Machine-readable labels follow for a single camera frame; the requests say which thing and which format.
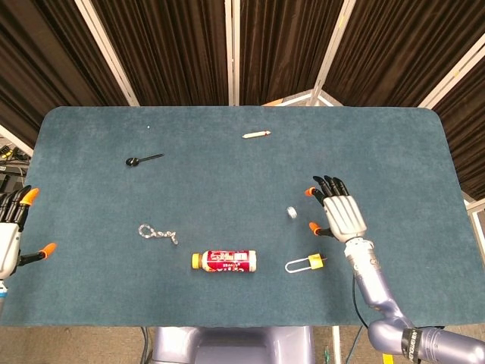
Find black plastic spoon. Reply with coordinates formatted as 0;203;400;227
125;152;165;168

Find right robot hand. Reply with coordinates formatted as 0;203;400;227
304;174;368;244

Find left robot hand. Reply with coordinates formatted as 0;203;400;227
0;185;58;281

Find red Costa coffee bottle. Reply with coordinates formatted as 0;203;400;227
191;249;259;274

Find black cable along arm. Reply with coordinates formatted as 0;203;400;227
352;275;371;328

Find brass padlock with long shackle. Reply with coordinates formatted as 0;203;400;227
284;253;327;274

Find brown curtain screen panel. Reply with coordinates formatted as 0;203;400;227
0;0;140;152
231;0;357;107
90;0;234;107
312;0;485;109
418;36;485;208

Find tangled floor cables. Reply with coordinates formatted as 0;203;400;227
0;142;32;190

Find purple-grey robot torso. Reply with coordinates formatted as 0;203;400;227
151;325;315;364

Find white table leg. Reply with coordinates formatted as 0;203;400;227
331;325;343;364

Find blue carpet table cover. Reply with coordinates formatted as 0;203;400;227
0;105;468;328

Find black cable under table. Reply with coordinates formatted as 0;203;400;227
140;326;152;364

